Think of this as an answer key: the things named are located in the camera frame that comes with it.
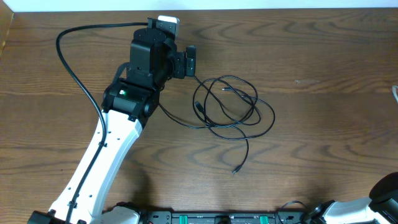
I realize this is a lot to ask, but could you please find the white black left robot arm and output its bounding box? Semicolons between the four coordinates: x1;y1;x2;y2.
28;20;196;223

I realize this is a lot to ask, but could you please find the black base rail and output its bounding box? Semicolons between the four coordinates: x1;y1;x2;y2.
102;202;308;224

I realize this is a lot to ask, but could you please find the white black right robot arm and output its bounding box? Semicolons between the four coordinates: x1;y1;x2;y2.
304;172;397;224

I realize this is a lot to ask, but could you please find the black camera cable left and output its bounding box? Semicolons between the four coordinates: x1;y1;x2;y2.
55;21;150;224

